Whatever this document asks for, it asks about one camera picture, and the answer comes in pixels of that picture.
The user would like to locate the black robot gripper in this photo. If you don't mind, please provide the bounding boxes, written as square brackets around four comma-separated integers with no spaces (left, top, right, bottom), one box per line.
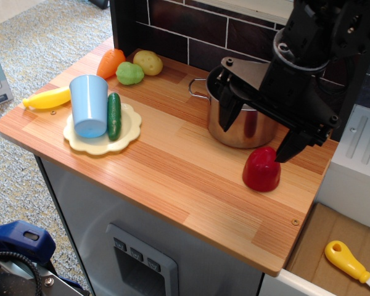
[218,28,340,163]

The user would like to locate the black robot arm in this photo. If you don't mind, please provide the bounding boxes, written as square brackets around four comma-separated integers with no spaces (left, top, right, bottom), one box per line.
[216,1,370,163]

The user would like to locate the stainless steel pot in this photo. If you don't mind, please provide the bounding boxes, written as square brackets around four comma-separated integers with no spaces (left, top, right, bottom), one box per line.
[188,66,278,149]

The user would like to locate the yellow toy potato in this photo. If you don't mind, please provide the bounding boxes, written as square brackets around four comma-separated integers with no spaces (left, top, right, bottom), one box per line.
[133,50,163,76]

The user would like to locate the red toy bell pepper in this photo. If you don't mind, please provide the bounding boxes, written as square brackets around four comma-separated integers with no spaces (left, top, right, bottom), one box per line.
[242,147,281,192]

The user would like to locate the white toy sink unit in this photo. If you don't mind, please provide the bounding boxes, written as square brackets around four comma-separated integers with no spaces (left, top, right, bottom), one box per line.
[315,105,370,227]

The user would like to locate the cream scalloped plate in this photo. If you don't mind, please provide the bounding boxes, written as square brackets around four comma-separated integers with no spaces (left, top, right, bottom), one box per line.
[63,103,142,155]

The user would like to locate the green toy lettuce ball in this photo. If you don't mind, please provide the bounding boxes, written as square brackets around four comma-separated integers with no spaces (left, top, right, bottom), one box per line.
[116,62,144,85]

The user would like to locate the green toy cucumber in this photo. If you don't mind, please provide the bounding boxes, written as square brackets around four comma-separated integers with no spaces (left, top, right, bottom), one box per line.
[107,92,121,141]

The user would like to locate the orange toy carrot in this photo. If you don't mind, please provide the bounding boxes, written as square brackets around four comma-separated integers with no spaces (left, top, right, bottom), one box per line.
[96,49,126,79]

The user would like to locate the light blue plastic cup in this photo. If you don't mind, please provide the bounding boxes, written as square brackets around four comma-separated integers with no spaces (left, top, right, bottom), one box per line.
[69,75,108,138]

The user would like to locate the grey toy kitchen cabinet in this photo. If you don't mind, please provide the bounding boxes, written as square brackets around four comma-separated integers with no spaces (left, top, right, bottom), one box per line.
[37,158,263,295]

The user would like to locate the yellow toy banana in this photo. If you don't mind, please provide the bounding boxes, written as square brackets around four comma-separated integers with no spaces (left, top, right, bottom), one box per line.
[22,86,71,109]

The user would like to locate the blue clamp device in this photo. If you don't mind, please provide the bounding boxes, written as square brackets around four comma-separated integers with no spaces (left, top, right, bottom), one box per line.
[0,220,91,295]

